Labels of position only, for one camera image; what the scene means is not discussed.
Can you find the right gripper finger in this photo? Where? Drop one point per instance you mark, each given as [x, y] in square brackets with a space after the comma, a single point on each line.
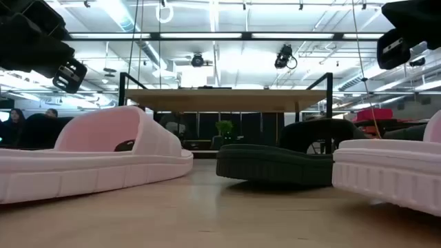
[410, 17]

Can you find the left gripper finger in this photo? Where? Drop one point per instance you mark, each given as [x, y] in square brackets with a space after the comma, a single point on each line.
[34, 48]
[34, 12]

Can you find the pink rubber slide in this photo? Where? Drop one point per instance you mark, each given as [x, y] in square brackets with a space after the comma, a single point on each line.
[86, 172]
[386, 172]

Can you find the small black ceiling device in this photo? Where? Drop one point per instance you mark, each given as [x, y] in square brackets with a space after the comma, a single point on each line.
[417, 62]

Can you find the person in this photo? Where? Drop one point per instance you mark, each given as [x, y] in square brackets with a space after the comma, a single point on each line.
[51, 113]
[14, 127]

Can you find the red plastic bin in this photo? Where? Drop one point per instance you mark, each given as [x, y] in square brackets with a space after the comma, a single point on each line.
[373, 114]

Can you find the round black ceiling device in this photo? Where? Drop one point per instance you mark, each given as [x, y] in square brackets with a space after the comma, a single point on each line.
[197, 60]

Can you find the black overhead light bar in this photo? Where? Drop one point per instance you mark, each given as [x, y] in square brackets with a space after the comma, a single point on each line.
[200, 35]

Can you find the green potted plant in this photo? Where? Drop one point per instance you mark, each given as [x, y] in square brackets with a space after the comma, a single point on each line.
[224, 126]

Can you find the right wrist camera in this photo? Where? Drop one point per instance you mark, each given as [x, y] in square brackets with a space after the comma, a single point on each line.
[392, 50]

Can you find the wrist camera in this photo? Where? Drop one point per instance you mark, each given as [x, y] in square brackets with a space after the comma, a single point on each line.
[70, 75]
[392, 50]

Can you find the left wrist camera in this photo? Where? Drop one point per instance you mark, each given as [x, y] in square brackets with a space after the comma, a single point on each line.
[70, 75]

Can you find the black overhead camera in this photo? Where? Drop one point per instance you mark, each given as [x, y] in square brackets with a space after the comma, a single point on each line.
[284, 56]

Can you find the wooden shelf with black frame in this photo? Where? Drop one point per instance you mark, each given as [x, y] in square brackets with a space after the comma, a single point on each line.
[224, 100]

